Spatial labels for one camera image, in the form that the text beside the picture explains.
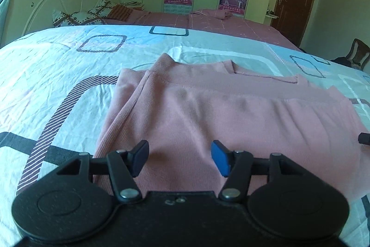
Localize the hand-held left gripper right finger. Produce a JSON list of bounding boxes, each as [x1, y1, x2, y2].
[[211, 141, 305, 203]]

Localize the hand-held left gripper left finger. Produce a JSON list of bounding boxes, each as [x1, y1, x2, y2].
[[56, 140, 150, 204]]

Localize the pink sweatshirt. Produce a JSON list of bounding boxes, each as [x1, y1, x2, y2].
[[94, 53, 370, 196]]

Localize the dark clothes on chair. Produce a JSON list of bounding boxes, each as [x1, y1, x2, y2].
[[331, 56, 362, 69]]

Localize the wooden chair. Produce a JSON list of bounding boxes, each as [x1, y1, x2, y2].
[[332, 38, 370, 72]]

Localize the patterned blue white bed sheet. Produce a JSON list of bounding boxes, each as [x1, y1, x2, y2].
[[0, 24, 370, 239]]

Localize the pink bed sheet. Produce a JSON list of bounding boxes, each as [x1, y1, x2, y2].
[[102, 8, 302, 52]]

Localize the folded pink cloth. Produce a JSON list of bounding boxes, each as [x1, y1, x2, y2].
[[189, 9, 233, 21]]

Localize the brown striped cushion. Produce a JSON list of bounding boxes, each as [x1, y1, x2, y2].
[[108, 4, 134, 22]]

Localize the white patterned pillow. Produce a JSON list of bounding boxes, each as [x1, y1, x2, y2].
[[52, 11, 107, 28], [87, 0, 117, 18]]

